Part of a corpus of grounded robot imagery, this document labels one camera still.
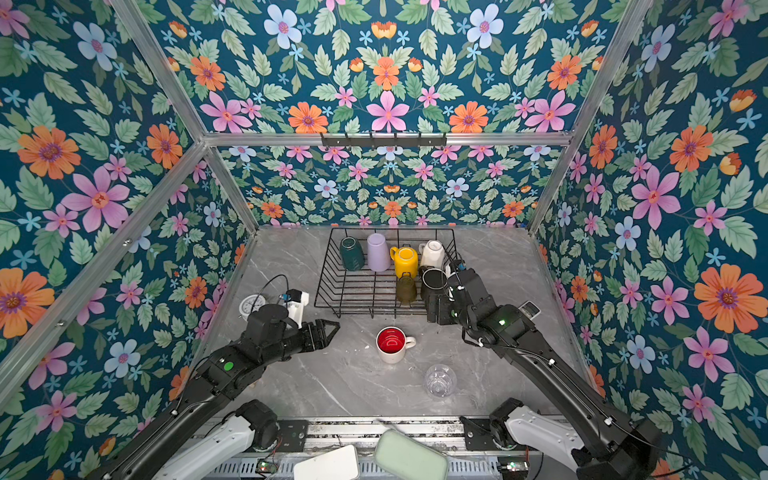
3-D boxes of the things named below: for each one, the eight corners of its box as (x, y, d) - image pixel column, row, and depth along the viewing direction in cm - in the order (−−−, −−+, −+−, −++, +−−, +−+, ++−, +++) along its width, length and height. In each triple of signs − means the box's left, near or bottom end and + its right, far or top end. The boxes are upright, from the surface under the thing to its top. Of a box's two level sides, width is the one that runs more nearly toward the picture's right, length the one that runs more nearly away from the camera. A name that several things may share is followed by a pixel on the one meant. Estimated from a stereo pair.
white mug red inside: (372, 351, 90) (369, 340, 83) (392, 330, 94) (391, 318, 88) (394, 371, 86) (393, 360, 80) (413, 347, 91) (414, 336, 84)
